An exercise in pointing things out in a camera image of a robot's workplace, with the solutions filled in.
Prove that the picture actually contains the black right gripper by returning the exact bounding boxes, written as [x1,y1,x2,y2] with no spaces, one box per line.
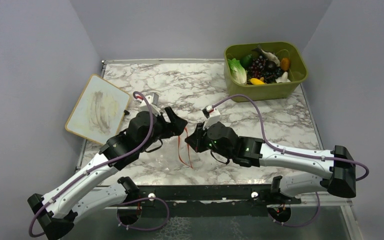
[185,121,233,160]

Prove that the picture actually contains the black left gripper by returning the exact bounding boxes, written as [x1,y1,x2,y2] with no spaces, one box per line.
[138,107,188,154]

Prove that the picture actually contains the clear zip bag orange zipper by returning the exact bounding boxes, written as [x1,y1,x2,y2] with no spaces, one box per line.
[177,135,194,169]

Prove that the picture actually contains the green toy lettuce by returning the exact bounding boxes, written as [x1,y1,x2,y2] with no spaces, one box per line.
[227,58,248,85]

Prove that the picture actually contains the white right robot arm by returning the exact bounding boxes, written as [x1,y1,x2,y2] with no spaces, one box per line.
[185,122,357,204]

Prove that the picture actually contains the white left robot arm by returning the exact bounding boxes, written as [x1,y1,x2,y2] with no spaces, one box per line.
[27,107,188,240]

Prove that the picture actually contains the yellow toy pepper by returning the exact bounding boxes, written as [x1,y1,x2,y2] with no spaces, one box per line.
[249,78,266,86]

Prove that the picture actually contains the green toy avocado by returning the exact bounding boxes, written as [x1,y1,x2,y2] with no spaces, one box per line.
[239,54,254,69]

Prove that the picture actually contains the dark toy grapes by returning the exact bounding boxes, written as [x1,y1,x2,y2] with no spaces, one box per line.
[246,56,285,84]

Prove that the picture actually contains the white toy garlic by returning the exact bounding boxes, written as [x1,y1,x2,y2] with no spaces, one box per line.
[275,71,291,83]

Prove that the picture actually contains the toy fish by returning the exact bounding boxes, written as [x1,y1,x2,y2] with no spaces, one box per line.
[252,44,281,67]

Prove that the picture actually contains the orange toy fruit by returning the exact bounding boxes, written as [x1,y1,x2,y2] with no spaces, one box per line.
[280,57,291,72]

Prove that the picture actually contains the green plastic bin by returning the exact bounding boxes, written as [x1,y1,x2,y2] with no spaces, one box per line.
[224,41,308,102]

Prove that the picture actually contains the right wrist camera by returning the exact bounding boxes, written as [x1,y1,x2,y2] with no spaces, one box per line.
[202,105,221,130]

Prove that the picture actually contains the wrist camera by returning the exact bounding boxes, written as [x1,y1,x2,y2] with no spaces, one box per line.
[139,93,161,116]
[202,105,221,130]

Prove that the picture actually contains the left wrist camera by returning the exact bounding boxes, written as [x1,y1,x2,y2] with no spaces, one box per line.
[139,93,161,116]

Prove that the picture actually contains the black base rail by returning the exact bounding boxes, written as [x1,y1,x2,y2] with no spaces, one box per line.
[117,184,301,220]

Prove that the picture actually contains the small whiteboard wooden frame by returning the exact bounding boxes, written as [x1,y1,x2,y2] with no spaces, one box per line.
[65,74,131,145]

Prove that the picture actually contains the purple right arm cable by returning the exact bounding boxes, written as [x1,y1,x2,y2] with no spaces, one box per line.
[211,94,370,182]

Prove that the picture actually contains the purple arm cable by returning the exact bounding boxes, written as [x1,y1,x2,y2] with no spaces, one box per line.
[211,94,370,182]
[28,91,155,238]

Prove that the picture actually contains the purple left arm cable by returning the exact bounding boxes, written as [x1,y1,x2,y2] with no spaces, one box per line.
[28,91,155,238]

